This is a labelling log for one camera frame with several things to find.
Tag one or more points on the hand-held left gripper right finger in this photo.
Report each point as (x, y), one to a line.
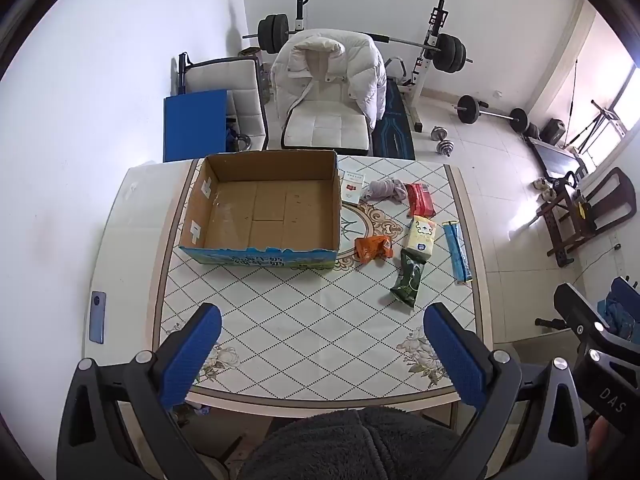
(455, 355)

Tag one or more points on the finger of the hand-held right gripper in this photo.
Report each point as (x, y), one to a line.
(575, 307)

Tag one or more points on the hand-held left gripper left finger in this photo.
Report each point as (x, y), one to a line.
(192, 355)

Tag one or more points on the person's right hand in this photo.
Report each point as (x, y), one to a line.
(599, 437)

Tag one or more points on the blue cloth pile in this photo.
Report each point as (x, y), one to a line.
(622, 310)

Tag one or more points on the green wet wipes packet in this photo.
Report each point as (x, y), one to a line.
(407, 280)

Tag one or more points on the long blue tissue packet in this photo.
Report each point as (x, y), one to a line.
(457, 252)

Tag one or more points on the blue smartphone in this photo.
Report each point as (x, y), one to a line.
(97, 317)

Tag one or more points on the dark wooden chair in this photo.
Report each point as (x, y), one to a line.
(607, 200)

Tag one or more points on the yellow white tissue pack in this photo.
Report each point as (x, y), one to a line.
(420, 237)

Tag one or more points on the white shoes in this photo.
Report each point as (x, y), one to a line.
(542, 185)

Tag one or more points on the orange snack packet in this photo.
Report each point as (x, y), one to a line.
(372, 249)

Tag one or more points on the person's grey fleece garment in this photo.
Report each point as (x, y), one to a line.
(350, 450)

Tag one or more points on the red tissue packet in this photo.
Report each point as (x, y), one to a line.
(420, 200)

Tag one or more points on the open cardboard box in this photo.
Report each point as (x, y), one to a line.
(270, 210)

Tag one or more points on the black bag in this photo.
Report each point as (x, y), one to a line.
(555, 131)

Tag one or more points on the grey cloth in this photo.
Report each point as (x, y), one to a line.
(382, 190)

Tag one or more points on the black tripod stand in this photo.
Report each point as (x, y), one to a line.
(607, 120)

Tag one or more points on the white paper box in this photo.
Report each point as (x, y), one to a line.
(352, 187)

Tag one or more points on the window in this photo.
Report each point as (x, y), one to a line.
(622, 105)

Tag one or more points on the chrome dumbbell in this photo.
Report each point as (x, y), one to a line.
(442, 141)

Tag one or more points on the short barbell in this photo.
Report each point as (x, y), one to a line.
(470, 108)

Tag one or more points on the blue board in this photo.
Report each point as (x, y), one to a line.
(195, 125)

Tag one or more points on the blue black exercise mat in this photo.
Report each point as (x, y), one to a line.
(395, 132)

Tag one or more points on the white padded chair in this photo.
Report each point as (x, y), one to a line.
(240, 85)
(325, 130)

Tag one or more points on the white down jacket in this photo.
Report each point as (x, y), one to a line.
(360, 75)

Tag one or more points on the white weight rack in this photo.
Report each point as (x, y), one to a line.
(431, 35)

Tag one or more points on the barbell with black plates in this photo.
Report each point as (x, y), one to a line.
(274, 34)

